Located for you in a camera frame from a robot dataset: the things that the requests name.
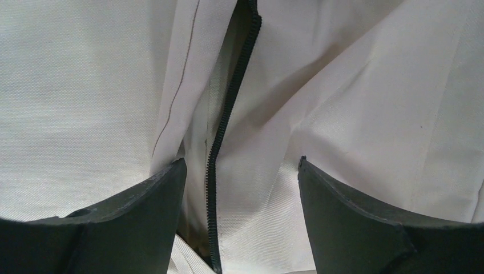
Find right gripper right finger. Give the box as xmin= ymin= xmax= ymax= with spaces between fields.
xmin=298 ymin=157 xmax=483 ymax=273

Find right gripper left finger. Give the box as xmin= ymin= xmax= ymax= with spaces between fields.
xmin=1 ymin=159 xmax=187 ymax=273

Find beige canvas backpack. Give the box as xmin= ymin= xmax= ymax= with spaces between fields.
xmin=1 ymin=1 xmax=483 ymax=273

